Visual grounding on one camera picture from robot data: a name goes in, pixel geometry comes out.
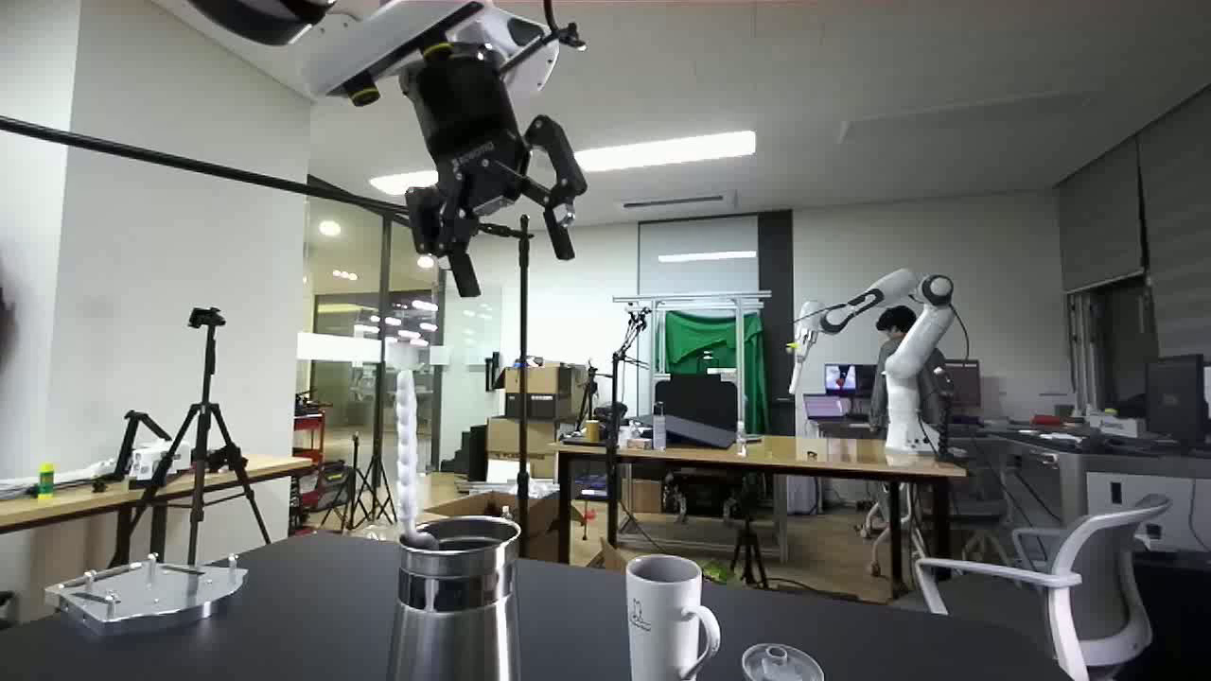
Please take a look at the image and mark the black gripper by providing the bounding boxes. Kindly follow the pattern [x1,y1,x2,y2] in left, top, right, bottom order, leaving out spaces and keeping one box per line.
[397,36,589,304]

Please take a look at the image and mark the silver metal flask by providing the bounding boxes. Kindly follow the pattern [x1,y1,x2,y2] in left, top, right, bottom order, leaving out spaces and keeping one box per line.
[383,509,527,681]

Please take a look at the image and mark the black vertical light stand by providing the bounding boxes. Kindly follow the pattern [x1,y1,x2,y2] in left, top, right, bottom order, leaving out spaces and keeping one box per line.
[473,215,536,560]

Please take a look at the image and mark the stacked cardboard boxes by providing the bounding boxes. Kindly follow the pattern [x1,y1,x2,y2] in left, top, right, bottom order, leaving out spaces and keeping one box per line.
[486,359,599,462]

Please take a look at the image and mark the green backdrop screen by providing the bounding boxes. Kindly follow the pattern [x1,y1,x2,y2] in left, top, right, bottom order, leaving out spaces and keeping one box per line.
[661,309,772,440]

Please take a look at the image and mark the black tilted screen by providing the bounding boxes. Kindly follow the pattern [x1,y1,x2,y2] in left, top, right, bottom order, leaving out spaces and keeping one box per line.
[652,374,740,454]

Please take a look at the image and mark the black boom pole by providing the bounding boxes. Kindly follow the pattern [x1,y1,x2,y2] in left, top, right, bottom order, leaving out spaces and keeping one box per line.
[0,109,416,227]

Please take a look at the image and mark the wooden table with black legs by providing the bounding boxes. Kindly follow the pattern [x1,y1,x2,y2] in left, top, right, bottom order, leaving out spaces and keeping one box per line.
[549,430,972,606]

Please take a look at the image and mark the lit computer screen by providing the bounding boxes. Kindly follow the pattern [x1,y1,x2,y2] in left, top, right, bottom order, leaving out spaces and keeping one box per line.
[801,359,880,426]

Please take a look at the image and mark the white ceramic mug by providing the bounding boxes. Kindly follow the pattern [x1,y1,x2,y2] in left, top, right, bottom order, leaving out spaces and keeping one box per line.
[620,552,726,681]

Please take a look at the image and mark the small black tripod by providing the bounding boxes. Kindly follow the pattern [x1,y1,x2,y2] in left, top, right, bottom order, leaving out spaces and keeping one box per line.
[92,409,174,494]

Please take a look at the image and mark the clear glass lid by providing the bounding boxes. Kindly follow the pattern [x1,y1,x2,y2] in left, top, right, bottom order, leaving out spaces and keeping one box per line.
[737,640,830,681]

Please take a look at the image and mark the long wooden bench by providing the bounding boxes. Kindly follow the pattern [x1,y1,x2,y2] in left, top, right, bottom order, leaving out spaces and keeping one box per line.
[0,450,316,542]

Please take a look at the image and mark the clear acrylic tray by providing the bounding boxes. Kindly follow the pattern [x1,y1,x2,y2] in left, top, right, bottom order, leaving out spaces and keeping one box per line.
[47,552,253,635]

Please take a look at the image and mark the grey window blind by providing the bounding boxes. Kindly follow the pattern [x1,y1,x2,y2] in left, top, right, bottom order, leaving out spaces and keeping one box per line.
[1056,87,1211,362]

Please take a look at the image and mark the grey lab cabinet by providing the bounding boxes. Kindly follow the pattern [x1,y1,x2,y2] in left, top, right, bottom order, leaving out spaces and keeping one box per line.
[1008,422,1211,560]

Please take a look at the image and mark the black desktop monitor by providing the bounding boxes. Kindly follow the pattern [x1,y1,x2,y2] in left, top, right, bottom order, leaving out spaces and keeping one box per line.
[1143,351,1211,446]

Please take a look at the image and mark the white office chair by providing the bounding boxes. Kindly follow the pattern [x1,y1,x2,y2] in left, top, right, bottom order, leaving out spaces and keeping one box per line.
[908,503,1174,681]

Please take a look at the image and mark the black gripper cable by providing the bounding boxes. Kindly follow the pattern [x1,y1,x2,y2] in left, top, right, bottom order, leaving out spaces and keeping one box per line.
[536,0,589,55]

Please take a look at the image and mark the white metal frame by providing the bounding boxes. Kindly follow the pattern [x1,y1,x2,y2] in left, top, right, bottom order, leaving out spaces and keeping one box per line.
[613,288,776,446]

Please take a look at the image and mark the black camera stand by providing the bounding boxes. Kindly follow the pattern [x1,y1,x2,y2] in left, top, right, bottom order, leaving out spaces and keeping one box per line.
[602,297,657,552]

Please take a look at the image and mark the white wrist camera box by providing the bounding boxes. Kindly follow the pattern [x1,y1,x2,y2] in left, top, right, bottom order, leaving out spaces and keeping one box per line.
[305,0,492,100]

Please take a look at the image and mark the tall black camera tripod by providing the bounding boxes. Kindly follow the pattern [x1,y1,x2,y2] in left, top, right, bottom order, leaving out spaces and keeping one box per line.
[110,304,275,568]

